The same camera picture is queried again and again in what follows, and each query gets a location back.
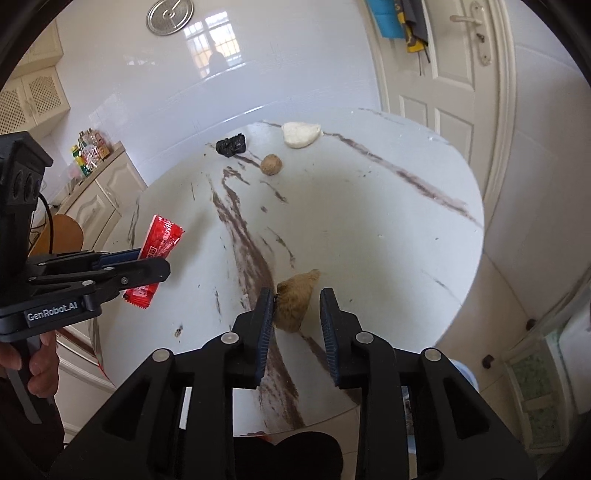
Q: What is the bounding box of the round metal lid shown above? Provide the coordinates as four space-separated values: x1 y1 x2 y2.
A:
147 0 195 36

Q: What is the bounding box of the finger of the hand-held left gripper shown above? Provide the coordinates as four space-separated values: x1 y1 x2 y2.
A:
28 257 171 304
27 248 142 274

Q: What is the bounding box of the green and yellow carton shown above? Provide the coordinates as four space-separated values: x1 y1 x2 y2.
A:
71 145 90 178

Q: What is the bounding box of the black cable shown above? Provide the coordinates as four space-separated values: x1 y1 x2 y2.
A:
37 191 56 256

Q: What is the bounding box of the silver door handle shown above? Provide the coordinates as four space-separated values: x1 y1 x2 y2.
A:
450 1 492 65

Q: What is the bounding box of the white crumpled tissue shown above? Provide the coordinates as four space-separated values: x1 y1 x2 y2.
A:
281 121 321 149

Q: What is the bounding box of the cream base cabinet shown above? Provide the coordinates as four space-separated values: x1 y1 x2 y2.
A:
46 141 148 395

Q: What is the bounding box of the black crumpled plastic bag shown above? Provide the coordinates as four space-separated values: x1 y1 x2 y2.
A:
215 135 247 157

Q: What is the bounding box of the blue hanging garment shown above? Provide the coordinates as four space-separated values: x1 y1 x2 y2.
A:
367 0 409 40

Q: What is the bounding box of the person's dark trouser leg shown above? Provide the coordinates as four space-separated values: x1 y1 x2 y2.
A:
233 431 345 480

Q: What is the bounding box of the cream upper cabinet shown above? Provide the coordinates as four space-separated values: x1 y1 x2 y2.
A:
0 21 70 139

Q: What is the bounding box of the white panel door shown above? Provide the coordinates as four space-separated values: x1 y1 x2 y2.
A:
365 0 518 199

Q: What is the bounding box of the brown wooden chair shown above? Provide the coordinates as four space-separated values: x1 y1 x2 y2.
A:
30 213 85 257

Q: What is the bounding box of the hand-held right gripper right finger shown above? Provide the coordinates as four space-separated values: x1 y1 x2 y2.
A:
320 287 539 480

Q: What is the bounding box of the person's left hand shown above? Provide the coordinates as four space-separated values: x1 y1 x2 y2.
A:
0 330 61 398

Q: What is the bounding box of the green patterned floor mat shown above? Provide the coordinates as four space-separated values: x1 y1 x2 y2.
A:
505 318 578 450

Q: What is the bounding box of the dark grey hanging garment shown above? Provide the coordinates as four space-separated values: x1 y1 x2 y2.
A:
401 0 432 63

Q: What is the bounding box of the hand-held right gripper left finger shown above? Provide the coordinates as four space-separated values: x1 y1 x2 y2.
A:
48 287 276 480

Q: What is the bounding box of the red snack wrapper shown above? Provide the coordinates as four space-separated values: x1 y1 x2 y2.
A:
122 215 185 309

